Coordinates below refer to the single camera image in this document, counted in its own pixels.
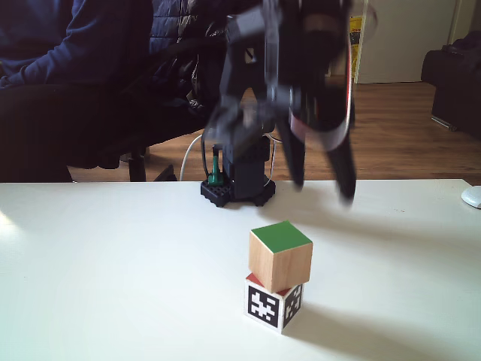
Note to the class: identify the wooden cube with green face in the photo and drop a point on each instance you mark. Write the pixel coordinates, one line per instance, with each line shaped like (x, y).
(280, 263)

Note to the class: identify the wooden cube with red face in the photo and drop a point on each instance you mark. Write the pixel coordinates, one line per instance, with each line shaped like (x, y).
(263, 306)

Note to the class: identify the green clamp tool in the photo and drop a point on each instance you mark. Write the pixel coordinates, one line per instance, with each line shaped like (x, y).
(215, 175)

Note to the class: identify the yellow package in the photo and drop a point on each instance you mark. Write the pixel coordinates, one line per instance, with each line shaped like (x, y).
(356, 26)

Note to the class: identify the white door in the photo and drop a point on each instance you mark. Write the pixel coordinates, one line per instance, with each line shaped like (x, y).
(406, 37)

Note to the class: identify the white computer mouse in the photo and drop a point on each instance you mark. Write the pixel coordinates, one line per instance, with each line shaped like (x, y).
(473, 197)

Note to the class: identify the black sofa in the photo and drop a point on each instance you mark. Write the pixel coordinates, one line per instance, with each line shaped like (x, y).
(454, 86)

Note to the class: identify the black office chair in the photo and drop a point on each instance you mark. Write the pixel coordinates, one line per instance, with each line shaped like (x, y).
(137, 165)

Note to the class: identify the dark blue puffer jacket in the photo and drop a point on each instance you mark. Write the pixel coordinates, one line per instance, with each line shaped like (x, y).
(176, 22)

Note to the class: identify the person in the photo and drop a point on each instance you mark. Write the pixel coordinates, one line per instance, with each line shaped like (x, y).
(94, 30)

